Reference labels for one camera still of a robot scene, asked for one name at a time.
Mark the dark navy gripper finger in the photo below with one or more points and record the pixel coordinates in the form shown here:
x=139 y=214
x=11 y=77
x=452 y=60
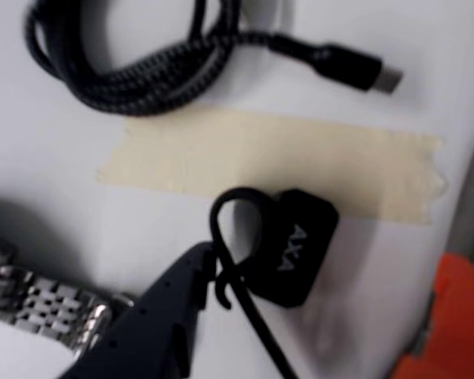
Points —
x=150 y=335

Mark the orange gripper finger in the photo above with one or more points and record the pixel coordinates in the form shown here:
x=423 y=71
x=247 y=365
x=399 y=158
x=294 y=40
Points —
x=462 y=316

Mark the silver metal link watch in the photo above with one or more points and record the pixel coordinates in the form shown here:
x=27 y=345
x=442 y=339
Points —
x=51 y=304

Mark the grey metal blade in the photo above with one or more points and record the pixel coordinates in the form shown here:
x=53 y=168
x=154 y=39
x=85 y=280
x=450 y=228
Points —
x=472 y=197

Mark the white paper piece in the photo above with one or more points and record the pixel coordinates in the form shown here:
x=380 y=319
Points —
x=23 y=351

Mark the beige masking tape strip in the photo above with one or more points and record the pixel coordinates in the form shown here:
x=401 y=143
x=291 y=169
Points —
x=300 y=158

